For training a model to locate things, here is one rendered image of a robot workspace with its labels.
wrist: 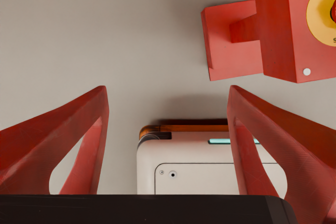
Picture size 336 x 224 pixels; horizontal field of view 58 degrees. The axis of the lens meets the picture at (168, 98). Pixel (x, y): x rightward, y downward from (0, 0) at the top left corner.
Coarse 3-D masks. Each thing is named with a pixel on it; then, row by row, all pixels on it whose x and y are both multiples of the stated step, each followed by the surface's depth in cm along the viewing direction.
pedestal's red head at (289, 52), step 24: (264, 0) 40; (288, 0) 33; (264, 24) 42; (288, 24) 34; (264, 48) 43; (288, 48) 35; (312, 48) 33; (264, 72) 45; (288, 72) 36; (312, 72) 34
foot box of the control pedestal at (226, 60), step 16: (208, 16) 97; (224, 16) 97; (240, 16) 97; (208, 32) 98; (224, 32) 98; (208, 48) 102; (224, 48) 98; (240, 48) 98; (256, 48) 98; (208, 64) 109; (224, 64) 99; (240, 64) 100; (256, 64) 110
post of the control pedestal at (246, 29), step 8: (248, 16) 74; (256, 16) 67; (232, 24) 92; (240, 24) 82; (248, 24) 75; (256, 24) 68; (232, 32) 94; (240, 32) 84; (248, 32) 76; (256, 32) 69; (232, 40) 95; (240, 40) 85; (248, 40) 77
